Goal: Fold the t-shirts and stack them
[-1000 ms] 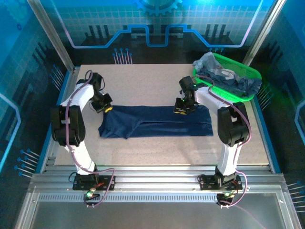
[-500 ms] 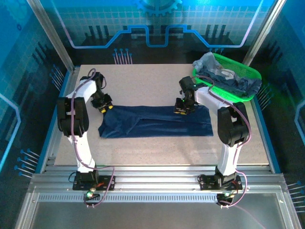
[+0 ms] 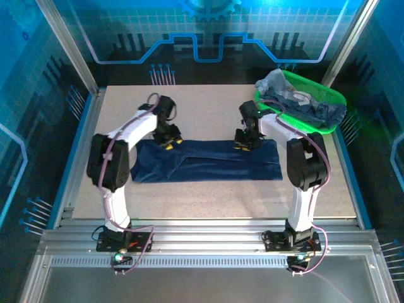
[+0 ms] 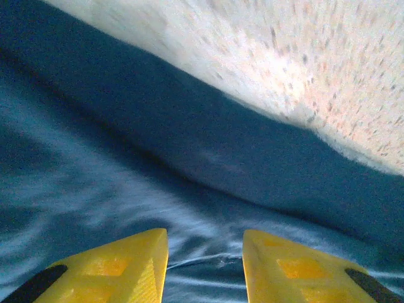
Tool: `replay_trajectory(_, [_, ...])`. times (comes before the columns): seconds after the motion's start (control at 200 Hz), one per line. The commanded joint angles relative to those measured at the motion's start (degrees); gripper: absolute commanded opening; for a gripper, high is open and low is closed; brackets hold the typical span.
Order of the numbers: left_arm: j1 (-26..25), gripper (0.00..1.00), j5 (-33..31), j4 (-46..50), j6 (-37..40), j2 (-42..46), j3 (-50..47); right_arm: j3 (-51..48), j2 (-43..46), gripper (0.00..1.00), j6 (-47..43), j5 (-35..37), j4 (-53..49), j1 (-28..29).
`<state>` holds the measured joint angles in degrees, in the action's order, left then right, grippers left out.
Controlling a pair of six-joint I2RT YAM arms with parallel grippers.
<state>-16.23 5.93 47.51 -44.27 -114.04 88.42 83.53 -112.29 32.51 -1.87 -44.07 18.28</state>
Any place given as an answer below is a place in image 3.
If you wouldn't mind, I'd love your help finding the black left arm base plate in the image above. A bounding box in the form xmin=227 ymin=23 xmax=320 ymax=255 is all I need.
xmin=96 ymin=232 xmax=154 ymax=253

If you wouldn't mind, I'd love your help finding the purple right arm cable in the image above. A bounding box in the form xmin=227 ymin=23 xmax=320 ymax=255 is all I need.
xmin=258 ymin=99 xmax=351 ymax=303

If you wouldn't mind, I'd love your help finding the dark slate blue t-shirt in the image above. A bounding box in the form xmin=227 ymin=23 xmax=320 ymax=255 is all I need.
xmin=260 ymin=91 xmax=348 ymax=129

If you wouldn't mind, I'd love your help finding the aluminium mounting rail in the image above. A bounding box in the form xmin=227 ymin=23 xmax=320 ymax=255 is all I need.
xmin=40 ymin=217 xmax=379 ymax=257

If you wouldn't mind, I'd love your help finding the slotted metal cable duct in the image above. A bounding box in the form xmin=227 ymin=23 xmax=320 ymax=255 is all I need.
xmin=50 ymin=256 xmax=292 ymax=269

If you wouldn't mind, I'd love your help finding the green plastic basket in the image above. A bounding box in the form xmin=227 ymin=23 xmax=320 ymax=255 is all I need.
xmin=254 ymin=69 xmax=347 ymax=135

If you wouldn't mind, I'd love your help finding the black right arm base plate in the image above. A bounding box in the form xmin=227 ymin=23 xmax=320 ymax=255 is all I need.
xmin=263 ymin=231 xmax=322 ymax=253

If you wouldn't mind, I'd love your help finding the light grey-blue t-shirt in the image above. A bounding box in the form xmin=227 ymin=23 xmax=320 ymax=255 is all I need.
xmin=254 ymin=68 xmax=296 ymax=95

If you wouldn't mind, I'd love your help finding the small board with green light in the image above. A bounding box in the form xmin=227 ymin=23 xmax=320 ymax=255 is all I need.
xmin=110 ymin=248 xmax=133 ymax=275
xmin=285 ymin=252 xmax=316 ymax=277

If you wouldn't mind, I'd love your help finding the aluminium frame post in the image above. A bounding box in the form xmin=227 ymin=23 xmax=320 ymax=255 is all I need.
xmin=34 ymin=0 xmax=102 ymax=96
xmin=318 ymin=0 xmax=380 ymax=93

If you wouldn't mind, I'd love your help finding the pale white t-shirt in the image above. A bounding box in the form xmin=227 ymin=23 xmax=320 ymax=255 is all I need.
xmin=288 ymin=90 xmax=312 ymax=105

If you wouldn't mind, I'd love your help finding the navy blue t-shirt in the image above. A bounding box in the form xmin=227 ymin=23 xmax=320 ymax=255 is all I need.
xmin=129 ymin=138 xmax=283 ymax=184

